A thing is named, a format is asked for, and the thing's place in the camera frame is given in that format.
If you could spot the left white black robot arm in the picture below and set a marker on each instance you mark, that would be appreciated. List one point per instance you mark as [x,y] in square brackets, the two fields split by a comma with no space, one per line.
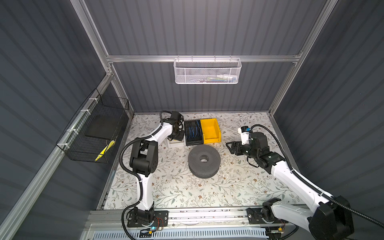
[140,158]

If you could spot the grey perforated cable spool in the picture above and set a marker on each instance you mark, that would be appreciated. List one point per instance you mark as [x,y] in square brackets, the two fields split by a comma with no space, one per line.
[204,161]

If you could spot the white plastic bin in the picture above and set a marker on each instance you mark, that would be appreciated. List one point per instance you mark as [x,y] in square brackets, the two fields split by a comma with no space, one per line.
[175,143]

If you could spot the yellow plastic bin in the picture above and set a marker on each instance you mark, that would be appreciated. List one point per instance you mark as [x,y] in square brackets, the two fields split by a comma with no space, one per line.
[211,131]

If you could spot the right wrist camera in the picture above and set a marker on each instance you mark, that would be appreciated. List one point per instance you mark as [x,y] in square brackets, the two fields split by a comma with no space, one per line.
[244,132]

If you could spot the black plastic bin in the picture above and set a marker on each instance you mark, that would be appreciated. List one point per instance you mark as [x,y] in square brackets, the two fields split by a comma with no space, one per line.
[193,133]

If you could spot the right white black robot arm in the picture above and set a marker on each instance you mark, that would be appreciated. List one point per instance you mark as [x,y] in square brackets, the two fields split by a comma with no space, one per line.
[326,217]

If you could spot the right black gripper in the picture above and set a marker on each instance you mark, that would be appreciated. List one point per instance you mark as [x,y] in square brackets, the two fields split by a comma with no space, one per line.
[234,144]

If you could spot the white wire mesh basket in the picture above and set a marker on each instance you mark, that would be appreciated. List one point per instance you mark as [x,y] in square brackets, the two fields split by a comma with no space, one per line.
[207,71]

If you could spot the black wire mesh basket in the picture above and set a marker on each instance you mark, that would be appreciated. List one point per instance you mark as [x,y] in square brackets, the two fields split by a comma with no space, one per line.
[104,119]

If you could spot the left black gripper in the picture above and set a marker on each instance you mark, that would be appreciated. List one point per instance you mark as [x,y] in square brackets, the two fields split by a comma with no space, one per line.
[179,137]

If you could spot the yellow black tool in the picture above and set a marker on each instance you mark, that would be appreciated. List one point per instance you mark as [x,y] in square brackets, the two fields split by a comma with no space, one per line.
[103,152]

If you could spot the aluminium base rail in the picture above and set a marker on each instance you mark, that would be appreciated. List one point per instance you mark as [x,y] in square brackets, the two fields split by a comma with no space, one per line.
[177,218]

